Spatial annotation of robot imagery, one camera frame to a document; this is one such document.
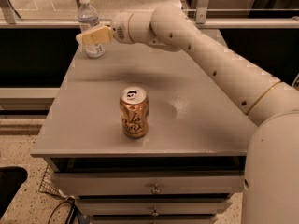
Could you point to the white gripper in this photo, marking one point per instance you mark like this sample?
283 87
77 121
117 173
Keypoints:
120 27

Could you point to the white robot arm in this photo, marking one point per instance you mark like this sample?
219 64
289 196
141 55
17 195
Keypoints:
271 180

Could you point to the gold soda can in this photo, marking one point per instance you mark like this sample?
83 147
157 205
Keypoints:
134 108

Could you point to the grey drawer cabinet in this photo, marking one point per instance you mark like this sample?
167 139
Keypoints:
144 136

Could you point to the top drawer knob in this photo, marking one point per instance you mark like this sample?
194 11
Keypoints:
155 190

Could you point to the drawer knob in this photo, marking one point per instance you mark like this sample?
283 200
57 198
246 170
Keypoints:
155 190
155 212

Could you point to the black chair seat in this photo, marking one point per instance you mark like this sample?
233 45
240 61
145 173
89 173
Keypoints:
11 179

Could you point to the metal window rail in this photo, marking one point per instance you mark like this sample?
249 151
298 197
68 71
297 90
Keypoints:
290 23

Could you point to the wire mesh basket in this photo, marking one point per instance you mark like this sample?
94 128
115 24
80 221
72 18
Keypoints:
47 187

